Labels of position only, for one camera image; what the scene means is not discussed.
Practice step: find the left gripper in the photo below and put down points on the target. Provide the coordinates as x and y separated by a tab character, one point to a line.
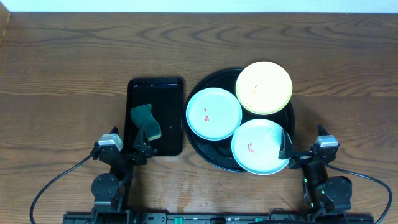
125	155

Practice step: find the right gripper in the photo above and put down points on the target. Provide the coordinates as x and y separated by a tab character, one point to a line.
287	152

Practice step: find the green and yellow sponge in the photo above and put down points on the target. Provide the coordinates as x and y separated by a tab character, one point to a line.
142	117

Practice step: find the light blue plate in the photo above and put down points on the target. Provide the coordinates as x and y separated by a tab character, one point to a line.
256	145
213	114

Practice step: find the yellow plate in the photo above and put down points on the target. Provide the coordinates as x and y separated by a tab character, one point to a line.
264	88

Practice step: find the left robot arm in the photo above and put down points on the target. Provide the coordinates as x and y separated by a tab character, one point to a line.
111	189

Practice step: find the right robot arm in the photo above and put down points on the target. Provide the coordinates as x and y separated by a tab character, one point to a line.
326	194

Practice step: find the black rectangular water tray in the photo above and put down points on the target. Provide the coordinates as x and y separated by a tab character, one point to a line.
166	97

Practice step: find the round black serving tray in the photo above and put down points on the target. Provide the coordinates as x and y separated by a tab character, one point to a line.
218	153

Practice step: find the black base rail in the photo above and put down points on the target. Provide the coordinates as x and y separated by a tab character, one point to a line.
162	218

